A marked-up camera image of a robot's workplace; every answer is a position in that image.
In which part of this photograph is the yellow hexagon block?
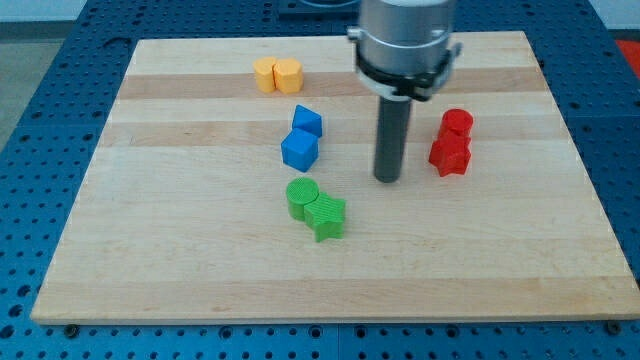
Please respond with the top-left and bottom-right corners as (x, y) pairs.
(273, 58), (304, 94)

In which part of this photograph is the red star block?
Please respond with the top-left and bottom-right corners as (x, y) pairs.
(428, 132), (471, 177)

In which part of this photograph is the blue triangular prism block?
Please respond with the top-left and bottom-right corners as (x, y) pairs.
(292, 105), (323, 138)

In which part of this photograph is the green star block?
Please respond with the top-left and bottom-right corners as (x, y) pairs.
(304, 192), (346, 242)

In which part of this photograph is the yellow half-round block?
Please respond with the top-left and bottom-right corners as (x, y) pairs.
(253, 57), (277, 93)

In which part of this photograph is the green cylinder block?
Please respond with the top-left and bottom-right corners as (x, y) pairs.
(285, 177), (319, 221)

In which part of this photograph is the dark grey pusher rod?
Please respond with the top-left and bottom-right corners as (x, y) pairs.
(374, 97), (411, 183)

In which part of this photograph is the red cylinder block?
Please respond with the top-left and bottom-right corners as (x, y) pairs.
(438, 108), (474, 138)

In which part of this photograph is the blue cube block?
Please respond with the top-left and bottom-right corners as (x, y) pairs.
(281, 128), (319, 172)

